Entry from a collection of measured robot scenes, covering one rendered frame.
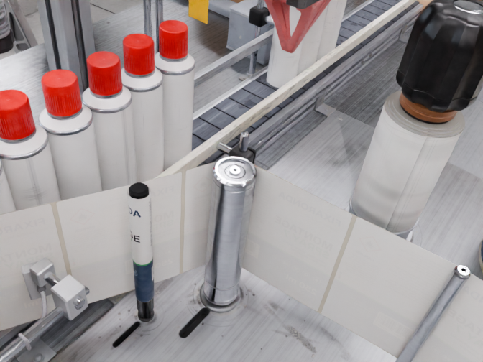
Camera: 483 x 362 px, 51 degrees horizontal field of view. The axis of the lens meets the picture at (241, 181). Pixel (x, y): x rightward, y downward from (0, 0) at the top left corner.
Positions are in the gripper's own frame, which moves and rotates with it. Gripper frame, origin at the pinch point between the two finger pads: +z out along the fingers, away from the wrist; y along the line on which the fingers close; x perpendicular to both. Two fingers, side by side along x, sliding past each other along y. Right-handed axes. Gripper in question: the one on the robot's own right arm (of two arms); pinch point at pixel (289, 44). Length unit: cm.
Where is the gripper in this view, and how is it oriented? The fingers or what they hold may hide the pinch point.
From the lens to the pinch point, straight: 60.1
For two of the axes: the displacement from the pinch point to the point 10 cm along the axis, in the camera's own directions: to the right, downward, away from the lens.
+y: 5.8, -5.1, 6.3
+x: -8.1, -4.4, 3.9
